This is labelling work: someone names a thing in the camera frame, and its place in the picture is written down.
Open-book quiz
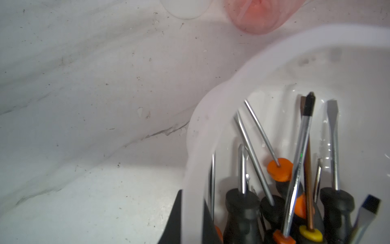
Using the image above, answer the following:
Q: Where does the black handle flat screwdriver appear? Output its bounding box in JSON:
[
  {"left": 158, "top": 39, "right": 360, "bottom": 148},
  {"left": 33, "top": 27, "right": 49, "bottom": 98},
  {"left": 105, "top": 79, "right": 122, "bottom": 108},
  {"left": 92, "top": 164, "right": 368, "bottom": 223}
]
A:
[{"left": 320, "top": 100, "right": 355, "bottom": 244}]

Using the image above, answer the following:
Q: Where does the small potted green plant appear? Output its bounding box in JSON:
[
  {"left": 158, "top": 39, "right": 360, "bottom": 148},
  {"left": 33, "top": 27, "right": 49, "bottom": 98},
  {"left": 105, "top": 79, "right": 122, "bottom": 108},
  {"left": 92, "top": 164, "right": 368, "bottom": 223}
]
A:
[{"left": 160, "top": 0, "right": 212, "bottom": 19}]

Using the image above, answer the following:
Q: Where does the pink spray bottle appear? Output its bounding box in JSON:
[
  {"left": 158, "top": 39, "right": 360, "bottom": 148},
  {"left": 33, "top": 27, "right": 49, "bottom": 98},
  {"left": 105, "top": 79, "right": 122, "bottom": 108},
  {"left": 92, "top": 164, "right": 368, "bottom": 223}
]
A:
[{"left": 224, "top": 0, "right": 305, "bottom": 35}]

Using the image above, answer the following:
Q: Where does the white plastic storage box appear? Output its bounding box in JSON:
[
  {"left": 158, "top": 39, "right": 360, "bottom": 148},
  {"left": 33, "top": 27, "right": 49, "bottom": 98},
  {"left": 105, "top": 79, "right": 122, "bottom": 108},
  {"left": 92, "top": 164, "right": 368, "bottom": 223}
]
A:
[{"left": 182, "top": 24, "right": 390, "bottom": 244}]

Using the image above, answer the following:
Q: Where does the black handle long screwdriver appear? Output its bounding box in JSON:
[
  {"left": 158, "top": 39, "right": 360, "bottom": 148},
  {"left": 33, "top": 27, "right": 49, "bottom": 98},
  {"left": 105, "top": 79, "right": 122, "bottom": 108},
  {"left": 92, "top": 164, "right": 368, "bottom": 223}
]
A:
[{"left": 234, "top": 111, "right": 284, "bottom": 229}]

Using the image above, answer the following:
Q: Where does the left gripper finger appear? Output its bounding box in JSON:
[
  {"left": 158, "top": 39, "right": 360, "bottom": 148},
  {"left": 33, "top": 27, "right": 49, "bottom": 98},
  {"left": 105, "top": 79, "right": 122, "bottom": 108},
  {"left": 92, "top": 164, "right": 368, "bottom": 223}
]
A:
[{"left": 158, "top": 190, "right": 222, "bottom": 244}]

